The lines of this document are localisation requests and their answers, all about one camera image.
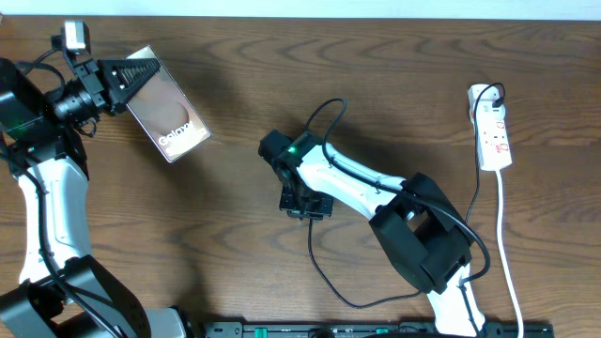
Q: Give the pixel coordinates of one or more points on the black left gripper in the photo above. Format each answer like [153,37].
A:
[103,85]

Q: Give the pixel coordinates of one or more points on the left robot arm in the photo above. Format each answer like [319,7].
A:
[64,291]

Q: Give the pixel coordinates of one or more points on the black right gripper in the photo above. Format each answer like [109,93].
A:
[321,210]

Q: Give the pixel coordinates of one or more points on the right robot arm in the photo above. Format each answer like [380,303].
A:
[423,236]

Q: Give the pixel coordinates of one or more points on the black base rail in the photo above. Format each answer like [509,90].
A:
[228,329]

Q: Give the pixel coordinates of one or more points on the white power strip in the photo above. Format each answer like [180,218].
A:
[487,113]

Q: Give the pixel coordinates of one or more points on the bronze Galaxy smartphone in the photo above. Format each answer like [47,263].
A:
[165,113]

